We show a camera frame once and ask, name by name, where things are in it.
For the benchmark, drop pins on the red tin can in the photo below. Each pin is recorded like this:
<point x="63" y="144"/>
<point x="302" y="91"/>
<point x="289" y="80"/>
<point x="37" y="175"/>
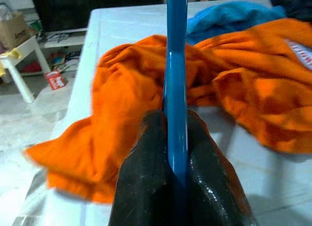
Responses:
<point x="55" y="80"/>

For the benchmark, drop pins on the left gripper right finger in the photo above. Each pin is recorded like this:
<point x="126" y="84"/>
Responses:
<point x="214" y="187"/>

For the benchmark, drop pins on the orange garment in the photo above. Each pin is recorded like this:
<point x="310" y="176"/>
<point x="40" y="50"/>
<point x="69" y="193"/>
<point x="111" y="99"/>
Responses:
<point x="117" y="89"/>

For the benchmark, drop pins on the small yellow cloth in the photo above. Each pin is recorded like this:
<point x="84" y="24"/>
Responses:
<point x="14" y="53"/>

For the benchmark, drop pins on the blue plastic hanger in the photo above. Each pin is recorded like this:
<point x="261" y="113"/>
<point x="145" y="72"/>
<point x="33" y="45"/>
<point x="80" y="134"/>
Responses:
<point x="175" y="65"/>

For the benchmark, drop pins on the white television stand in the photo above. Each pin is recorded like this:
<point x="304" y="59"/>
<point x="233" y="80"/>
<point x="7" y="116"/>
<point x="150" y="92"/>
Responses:
<point x="65" y="42"/>

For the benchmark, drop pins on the brown cardboard box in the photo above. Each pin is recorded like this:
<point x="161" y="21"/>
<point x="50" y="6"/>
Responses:
<point x="14" y="31"/>

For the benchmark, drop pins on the black television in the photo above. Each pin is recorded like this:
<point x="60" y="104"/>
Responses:
<point x="73" y="9"/>

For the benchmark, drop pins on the small white side table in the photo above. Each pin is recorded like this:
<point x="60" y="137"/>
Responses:
<point x="26" y="48"/>

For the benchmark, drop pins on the bright blue garment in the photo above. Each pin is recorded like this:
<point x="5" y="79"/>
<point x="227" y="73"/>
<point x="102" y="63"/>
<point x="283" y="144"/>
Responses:
<point x="231" y="19"/>

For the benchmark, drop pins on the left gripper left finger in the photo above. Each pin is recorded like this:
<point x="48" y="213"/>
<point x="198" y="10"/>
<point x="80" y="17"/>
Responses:
<point x="143" y="175"/>

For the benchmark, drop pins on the colourful toy pile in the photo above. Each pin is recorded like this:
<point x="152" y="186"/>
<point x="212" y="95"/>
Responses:
<point x="62" y="59"/>

